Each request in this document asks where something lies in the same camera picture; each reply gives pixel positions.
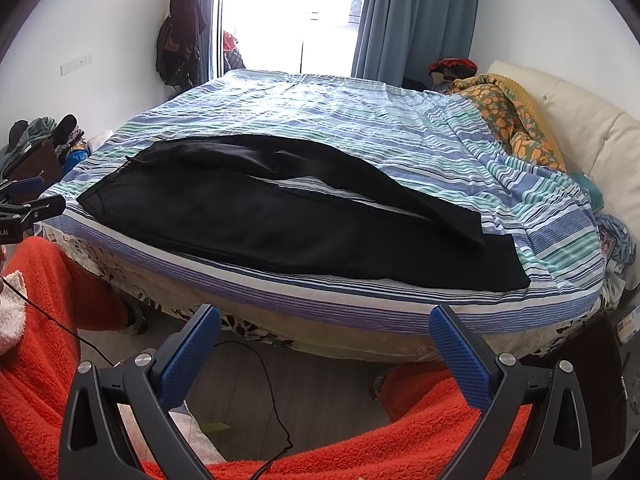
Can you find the black pants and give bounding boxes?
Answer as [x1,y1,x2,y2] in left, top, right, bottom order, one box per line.
[78,134,530,292]

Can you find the pile of clothes on chair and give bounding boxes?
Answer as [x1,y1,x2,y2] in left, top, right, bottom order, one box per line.
[1,114,92,186]

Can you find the red fleece robe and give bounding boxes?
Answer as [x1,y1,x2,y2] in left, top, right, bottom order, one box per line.
[0,235,534,480]

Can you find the blue grey crumpled garment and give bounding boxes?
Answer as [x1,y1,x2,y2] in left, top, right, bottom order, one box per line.
[596,212,637,275]

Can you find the red item at window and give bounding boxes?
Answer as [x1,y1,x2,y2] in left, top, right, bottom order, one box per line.
[224,32,245,73]

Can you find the blue green striped bed cover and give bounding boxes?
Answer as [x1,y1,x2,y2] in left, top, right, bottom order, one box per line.
[42,70,600,339]

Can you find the cream padded headboard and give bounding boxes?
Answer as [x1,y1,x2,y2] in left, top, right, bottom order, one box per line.
[485,58,640,291]

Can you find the orange floral quilt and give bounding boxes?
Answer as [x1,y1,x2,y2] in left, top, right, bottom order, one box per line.
[449,73,567,172]

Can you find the blue left curtain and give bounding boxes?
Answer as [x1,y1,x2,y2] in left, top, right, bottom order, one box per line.
[198,0,224,84]

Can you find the blue curtain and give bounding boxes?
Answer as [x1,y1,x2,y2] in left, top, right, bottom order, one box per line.
[352,0,478,87]
[198,0,224,84]

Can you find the red black clothes by curtain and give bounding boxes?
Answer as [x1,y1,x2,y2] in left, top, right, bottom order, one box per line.
[428,58,477,91]

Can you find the blue right curtain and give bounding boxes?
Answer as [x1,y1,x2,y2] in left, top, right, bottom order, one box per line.
[352,0,478,87]

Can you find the black cable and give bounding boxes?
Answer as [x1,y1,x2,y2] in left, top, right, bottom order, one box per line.
[0,274,295,480]

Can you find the dark clothes hanging on wall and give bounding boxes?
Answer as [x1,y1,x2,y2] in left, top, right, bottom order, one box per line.
[155,0,204,92]

